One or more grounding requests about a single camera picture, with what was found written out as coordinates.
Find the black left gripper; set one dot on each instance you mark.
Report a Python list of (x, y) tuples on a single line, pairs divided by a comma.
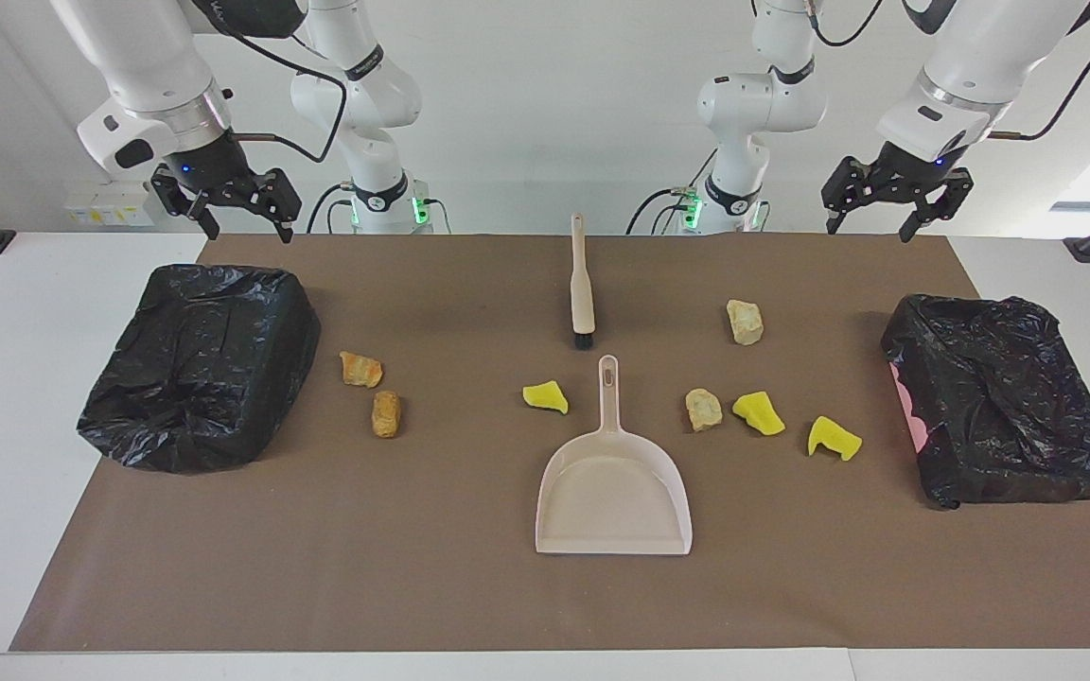
[(909, 175)]

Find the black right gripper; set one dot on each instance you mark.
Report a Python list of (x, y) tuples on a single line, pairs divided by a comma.
[(214, 175)]

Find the pale striped bread piece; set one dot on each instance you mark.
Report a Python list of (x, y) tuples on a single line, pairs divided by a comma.
[(703, 410), (745, 323)]

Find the orange croissant piece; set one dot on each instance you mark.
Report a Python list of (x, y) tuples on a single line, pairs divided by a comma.
[(360, 369)]

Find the yellow green sponge piece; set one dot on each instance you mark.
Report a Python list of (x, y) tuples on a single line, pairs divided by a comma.
[(758, 413), (545, 397), (836, 440)]

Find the brown bread roll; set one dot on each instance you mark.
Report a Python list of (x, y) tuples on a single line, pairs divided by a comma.
[(386, 414)]

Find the beige hand brush black bristles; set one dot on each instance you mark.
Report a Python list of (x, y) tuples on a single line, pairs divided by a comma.
[(581, 284)]

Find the beige plastic dustpan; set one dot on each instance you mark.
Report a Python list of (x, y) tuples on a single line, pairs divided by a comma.
[(611, 492)]

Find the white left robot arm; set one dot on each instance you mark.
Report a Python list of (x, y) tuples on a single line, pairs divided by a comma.
[(975, 57)]

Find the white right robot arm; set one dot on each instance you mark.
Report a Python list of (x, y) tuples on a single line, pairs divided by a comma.
[(152, 66)]

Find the black bag lined bin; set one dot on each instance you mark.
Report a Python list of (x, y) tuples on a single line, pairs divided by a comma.
[(195, 378)]

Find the pink bin with black bag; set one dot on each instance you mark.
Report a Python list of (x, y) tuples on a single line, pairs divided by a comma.
[(1009, 407)]

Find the brown table mat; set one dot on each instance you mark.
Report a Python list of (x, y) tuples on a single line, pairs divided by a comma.
[(413, 567)]

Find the white wall socket box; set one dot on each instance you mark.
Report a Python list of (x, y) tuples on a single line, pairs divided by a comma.
[(110, 203)]

